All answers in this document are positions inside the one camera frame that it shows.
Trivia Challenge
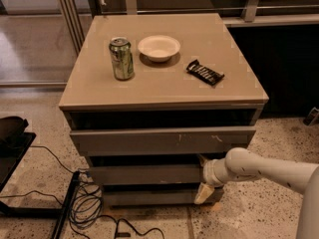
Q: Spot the grey drawer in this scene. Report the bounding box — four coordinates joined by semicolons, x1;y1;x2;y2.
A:
102;187;225;207
89;164;204;185
70;126;255;156

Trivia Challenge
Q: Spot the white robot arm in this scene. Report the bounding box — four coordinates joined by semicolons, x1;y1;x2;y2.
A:
194;147;319;239

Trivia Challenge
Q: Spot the black coiled cable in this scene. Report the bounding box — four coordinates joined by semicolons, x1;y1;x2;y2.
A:
0;144;165;239

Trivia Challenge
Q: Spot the black metal stand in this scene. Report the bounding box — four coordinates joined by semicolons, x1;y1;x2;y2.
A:
0;116;81;239

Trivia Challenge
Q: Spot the white bowl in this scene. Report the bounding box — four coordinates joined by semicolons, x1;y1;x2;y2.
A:
138;35;180;63

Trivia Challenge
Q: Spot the green soda can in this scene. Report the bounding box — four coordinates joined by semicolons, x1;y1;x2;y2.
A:
109;37;134;81

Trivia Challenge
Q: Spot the dark object on floor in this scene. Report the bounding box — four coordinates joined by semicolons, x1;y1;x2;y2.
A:
303;108;319;125

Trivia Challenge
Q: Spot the grey drawer cabinet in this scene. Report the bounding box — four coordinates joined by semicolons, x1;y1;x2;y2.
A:
60;14;268;194

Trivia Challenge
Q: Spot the grey top drawer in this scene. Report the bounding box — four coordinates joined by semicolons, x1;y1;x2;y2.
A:
70;126;255;156

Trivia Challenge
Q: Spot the grey bottom drawer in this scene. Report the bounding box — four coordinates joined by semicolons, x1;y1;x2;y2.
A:
102;187;225;207

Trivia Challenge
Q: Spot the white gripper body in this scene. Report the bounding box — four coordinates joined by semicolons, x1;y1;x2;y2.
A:
203;158;229;187

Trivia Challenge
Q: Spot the metal railing frame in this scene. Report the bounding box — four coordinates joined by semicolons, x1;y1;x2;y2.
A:
58;0;319;50

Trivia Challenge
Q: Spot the black snack bar wrapper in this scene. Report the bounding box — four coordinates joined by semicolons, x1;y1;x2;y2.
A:
186;60;224;86

